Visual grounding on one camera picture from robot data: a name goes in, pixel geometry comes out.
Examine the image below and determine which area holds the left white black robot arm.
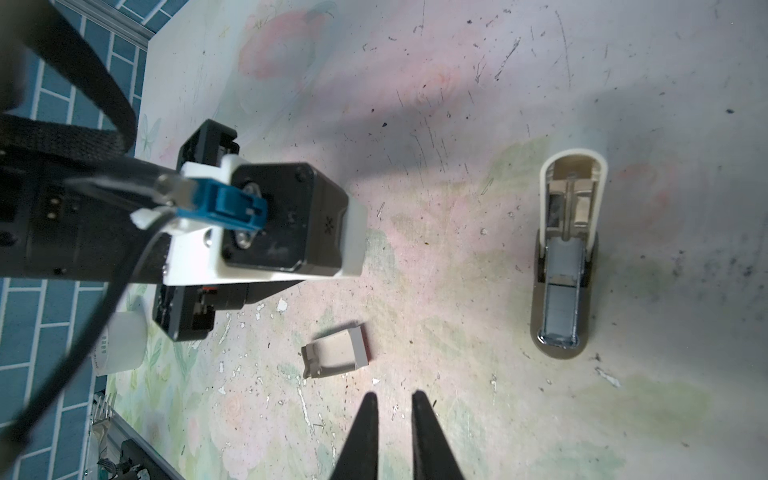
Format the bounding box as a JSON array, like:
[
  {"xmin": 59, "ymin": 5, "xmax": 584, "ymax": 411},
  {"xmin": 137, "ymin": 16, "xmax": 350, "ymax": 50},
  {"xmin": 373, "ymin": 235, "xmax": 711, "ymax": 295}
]
[{"xmin": 1, "ymin": 115, "xmax": 334, "ymax": 342}]

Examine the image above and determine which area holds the beige stapler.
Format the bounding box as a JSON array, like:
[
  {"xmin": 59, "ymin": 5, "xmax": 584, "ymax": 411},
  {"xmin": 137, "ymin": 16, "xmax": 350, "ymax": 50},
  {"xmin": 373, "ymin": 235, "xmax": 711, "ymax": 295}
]
[{"xmin": 530, "ymin": 148, "xmax": 608, "ymax": 360}]

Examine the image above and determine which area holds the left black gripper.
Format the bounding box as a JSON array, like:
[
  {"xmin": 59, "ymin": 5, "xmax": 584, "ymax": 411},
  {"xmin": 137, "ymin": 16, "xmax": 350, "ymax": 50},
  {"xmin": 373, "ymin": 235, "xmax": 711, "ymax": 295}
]
[{"xmin": 153, "ymin": 119, "xmax": 297, "ymax": 342}]

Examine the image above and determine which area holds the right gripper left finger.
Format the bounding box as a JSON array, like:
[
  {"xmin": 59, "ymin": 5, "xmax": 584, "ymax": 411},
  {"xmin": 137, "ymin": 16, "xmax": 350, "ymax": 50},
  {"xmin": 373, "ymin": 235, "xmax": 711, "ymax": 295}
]
[{"xmin": 330, "ymin": 392, "xmax": 379, "ymax": 480}]

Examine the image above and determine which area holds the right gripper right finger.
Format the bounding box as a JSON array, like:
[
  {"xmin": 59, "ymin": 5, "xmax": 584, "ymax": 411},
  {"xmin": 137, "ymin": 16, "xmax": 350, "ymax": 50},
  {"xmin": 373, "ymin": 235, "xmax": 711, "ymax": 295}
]
[{"xmin": 411, "ymin": 390, "xmax": 464, "ymax": 480}]

